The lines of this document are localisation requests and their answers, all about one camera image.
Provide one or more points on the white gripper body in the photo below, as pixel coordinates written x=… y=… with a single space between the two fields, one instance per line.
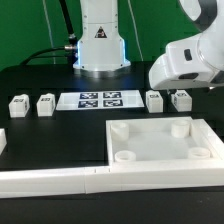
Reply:
x=182 y=67

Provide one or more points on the white square tabletop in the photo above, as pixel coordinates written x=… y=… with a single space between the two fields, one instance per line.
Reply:
x=138 y=140

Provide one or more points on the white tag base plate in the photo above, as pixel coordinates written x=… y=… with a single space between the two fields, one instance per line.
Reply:
x=99 y=100

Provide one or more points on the white obstacle right wall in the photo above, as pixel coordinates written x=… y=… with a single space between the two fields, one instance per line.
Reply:
x=211 y=136

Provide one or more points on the white obstacle wall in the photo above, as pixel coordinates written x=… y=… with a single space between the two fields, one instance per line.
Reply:
x=211 y=136
x=3 y=141
x=49 y=182

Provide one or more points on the white obstacle front wall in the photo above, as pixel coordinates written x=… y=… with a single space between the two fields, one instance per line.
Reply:
x=49 y=182

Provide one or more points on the white obstacle left wall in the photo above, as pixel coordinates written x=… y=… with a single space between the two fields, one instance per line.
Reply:
x=3 y=141

